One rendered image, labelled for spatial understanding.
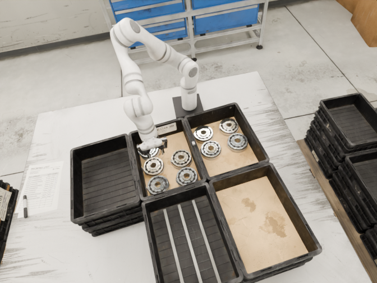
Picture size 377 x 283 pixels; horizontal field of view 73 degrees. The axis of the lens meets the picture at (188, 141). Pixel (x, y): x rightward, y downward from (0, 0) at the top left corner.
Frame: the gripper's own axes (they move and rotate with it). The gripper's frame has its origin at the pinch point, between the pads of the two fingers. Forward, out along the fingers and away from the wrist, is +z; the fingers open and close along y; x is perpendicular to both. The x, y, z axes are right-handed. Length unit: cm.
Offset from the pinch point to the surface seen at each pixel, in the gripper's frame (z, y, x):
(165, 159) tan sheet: 12.8, -3.4, -3.9
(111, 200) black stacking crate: 12.7, 26.6, 9.6
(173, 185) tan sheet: 12.7, -3.6, 11.8
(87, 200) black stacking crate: 12.6, 38.1, 6.1
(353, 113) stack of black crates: 48, -138, -18
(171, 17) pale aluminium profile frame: 37, -48, -187
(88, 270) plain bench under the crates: 25, 44, 34
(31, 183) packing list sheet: 25, 74, -23
